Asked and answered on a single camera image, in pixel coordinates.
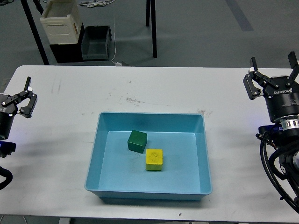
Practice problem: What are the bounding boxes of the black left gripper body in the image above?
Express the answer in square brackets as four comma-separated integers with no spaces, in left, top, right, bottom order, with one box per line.
[0,93,18,140]

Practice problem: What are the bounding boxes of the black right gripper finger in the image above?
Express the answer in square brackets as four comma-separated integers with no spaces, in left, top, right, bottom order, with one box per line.
[243,57,278,100]
[287,51,299,86]

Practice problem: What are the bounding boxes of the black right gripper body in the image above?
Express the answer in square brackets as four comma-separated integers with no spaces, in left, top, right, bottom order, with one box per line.
[263,76,299,123]

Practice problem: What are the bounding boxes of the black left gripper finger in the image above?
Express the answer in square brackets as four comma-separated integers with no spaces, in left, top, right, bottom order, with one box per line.
[1,77,37,118]

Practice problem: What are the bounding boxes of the green wooden block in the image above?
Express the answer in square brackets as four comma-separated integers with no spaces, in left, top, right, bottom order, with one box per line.
[127,130,147,154]

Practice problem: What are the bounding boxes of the yellow wooden block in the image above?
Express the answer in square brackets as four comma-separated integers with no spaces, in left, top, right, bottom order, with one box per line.
[145,148,163,171]

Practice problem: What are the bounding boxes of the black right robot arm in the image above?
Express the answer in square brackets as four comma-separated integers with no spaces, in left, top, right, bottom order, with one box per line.
[243,51,299,212]

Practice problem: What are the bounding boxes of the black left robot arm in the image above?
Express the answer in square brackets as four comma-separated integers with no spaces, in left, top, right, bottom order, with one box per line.
[0,77,38,158]

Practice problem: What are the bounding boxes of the black crate under cream crate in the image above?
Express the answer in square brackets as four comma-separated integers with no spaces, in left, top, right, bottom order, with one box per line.
[50,25,85,63]

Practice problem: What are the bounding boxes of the dark grey open bin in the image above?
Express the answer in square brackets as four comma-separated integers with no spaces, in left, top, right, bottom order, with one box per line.
[81,26,112,61]

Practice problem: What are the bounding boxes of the cream plastic crate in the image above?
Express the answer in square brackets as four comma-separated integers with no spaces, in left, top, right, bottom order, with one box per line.
[40,0,82,45]

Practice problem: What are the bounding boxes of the black table leg left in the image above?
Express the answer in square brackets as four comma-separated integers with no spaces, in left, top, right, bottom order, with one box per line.
[21,0,49,65]

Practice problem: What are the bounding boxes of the light blue plastic tray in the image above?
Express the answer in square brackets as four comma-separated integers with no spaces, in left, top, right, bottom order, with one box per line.
[85,112,212,201]

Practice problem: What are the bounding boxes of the black table legs centre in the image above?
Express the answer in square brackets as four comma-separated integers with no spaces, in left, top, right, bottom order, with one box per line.
[146,0,157,58]

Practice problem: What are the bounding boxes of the white cable with plug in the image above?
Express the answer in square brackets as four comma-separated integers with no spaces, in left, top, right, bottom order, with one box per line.
[111,14,123,67]

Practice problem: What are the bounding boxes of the coiled white rope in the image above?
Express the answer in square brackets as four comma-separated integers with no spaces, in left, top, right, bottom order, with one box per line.
[77,0,116,8]

